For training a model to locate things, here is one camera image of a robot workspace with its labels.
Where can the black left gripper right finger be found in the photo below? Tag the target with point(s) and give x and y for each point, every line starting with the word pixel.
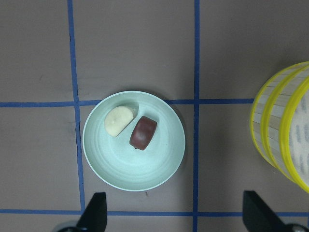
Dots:
pixel 257 215

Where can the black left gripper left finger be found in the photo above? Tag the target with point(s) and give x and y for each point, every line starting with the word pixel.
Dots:
pixel 94 217

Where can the yellow bamboo steamer top layer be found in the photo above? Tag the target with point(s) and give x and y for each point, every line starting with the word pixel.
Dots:
pixel 294 134

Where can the yellow bamboo steamer layer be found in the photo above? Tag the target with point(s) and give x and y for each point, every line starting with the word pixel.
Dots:
pixel 294 134
pixel 262 107

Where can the white steamed bun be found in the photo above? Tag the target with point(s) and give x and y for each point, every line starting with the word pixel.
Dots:
pixel 118 119

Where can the yellow bamboo steamer bottom layer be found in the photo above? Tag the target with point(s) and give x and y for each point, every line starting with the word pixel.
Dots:
pixel 262 107

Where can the pale green plate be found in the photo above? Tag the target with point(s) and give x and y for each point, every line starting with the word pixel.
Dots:
pixel 118 163

